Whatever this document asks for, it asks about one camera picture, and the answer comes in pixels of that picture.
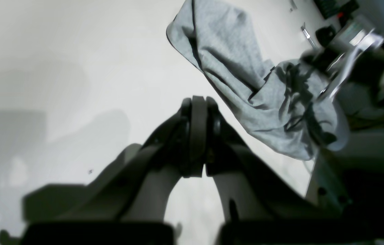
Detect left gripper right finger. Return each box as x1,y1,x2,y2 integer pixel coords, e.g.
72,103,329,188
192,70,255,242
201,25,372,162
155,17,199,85
192,96,384,245

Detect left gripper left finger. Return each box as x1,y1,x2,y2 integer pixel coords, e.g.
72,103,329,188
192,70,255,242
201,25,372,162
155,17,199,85
22,98,192,245

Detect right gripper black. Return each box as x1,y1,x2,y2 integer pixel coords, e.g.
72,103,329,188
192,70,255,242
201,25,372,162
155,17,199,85
301,48,383,93

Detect grey t-shirt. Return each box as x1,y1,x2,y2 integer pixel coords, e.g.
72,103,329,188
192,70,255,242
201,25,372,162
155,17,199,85
166,0,350,160

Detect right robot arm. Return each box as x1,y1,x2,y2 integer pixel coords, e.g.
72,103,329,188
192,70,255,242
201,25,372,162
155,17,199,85
301,16,384,110

